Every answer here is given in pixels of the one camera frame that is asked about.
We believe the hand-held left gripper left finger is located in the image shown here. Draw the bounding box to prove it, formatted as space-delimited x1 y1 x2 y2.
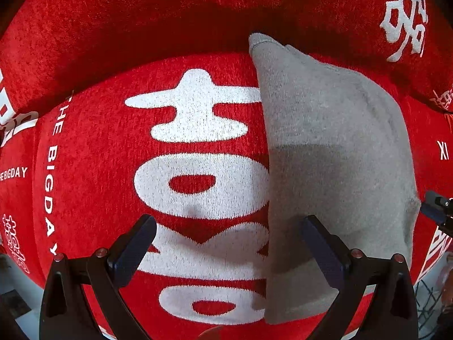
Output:
39 214 158 340

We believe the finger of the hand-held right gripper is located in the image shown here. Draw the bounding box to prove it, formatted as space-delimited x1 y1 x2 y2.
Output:
420 190 453 236

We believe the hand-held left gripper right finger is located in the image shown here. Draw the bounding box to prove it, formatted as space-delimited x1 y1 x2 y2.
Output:
299 215 420 340

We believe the grey knit sweater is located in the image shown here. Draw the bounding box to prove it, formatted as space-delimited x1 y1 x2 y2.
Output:
248 33 422 326

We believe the red printed sofa cover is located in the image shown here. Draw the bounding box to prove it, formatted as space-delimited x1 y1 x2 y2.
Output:
0 0 453 340

